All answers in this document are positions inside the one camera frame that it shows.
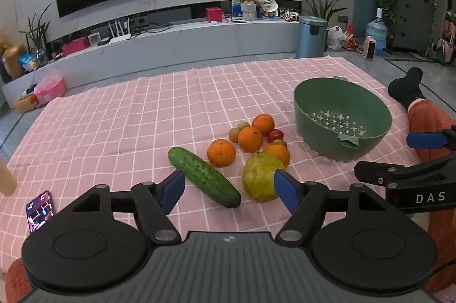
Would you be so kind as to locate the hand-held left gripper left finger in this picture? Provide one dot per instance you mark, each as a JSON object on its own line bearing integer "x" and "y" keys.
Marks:
{"x": 174, "y": 187}

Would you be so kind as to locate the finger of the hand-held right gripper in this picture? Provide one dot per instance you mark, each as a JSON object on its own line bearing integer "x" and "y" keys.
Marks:
{"x": 424, "y": 140}
{"x": 377, "y": 174}

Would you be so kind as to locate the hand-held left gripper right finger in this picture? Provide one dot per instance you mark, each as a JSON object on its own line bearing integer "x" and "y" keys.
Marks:
{"x": 286, "y": 191}

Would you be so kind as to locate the yellow-green pear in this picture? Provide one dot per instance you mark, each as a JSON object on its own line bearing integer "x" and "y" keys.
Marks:
{"x": 258, "y": 178}

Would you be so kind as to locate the green cucumber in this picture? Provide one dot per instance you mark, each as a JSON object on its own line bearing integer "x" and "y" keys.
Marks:
{"x": 205, "y": 176}

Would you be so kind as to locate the orange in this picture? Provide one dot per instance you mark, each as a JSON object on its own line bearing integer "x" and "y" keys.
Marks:
{"x": 263, "y": 124}
{"x": 221, "y": 152}
{"x": 279, "y": 152}
{"x": 250, "y": 139}

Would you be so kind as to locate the green colander bowl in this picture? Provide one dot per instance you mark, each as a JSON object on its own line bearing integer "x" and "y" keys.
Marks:
{"x": 342, "y": 118}

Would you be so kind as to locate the small brown round fruit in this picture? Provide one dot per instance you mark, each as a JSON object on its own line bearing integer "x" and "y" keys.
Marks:
{"x": 234, "y": 134}
{"x": 244, "y": 125}

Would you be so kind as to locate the person's right leg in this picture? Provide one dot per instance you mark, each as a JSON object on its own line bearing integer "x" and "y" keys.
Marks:
{"x": 427, "y": 121}

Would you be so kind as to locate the person's leg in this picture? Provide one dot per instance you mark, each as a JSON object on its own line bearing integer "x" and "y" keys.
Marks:
{"x": 427, "y": 121}
{"x": 16, "y": 283}

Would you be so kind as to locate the black sock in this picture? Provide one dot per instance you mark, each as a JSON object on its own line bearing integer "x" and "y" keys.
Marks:
{"x": 406, "y": 87}

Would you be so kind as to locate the small red tomato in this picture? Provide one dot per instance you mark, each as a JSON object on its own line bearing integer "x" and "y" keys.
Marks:
{"x": 275, "y": 135}

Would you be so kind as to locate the pink checked tablecloth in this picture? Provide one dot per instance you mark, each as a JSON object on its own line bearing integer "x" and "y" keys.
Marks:
{"x": 124, "y": 110}

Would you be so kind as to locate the small pink heater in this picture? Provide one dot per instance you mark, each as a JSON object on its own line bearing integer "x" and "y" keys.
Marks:
{"x": 369, "y": 48}

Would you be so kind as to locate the large blue water bottle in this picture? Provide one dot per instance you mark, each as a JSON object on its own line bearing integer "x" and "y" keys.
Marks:
{"x": 377, "y": 34}

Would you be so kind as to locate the grey drawer cabinet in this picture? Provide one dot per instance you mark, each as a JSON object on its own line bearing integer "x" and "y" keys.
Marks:
{"x": 413, "y": 21}

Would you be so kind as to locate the red gift bag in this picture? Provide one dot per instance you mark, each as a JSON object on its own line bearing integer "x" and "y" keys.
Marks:
{"x": 351, "y": 39}

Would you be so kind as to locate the white plastic bag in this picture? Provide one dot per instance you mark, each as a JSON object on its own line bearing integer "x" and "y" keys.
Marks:
{"x": 335, "y": 39}

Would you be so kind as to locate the smartphone with lit screen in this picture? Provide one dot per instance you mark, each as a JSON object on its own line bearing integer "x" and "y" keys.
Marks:
{"x": 40, "y": 212}

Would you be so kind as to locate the white long television bench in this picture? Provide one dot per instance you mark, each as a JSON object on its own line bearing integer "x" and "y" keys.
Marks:
{"x": 178, "y": 43}

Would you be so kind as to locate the blue-grey pedal trash can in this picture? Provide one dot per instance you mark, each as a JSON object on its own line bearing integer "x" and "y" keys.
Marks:
{"x": 310, "y": 37}

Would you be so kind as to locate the pink plastic storage container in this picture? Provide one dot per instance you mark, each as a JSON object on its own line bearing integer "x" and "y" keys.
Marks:
{"x": 50, "y": 91}

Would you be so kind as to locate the white wifi router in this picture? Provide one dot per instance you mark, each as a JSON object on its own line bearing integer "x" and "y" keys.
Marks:
{"x": 119, "y": 37}

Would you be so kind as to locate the beige rounded object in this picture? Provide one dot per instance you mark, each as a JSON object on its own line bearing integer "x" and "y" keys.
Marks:
{"x": 6, "y": 180}

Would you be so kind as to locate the long-leaf potted plant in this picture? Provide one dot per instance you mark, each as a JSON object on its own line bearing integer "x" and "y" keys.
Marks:
{"x": 320, "y": 5}

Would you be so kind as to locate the cardboard box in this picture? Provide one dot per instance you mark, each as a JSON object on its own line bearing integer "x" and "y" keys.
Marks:
{"x": 25, "y": 103}

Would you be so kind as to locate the pink flat box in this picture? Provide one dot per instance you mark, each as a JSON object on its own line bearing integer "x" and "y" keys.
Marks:
{"x": 75, "y": 46}

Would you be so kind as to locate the red box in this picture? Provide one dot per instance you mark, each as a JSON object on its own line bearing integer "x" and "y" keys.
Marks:
{"x": 213, "y": 14}

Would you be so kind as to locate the person's left leg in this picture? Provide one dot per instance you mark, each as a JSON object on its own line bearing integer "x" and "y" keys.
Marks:
{"x": 16, "y": 283}

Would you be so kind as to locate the blue snack bag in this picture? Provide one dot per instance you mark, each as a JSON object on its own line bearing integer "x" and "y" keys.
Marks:
{"x": 27, "y": 61}

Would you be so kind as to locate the golden vase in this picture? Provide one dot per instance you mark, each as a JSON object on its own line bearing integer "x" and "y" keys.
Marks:
{"x": 13, "y": 61}

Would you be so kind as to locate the thin-leaf potted plant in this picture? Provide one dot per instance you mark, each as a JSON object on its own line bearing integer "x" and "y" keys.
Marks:
{"x": 37, "y": 32}

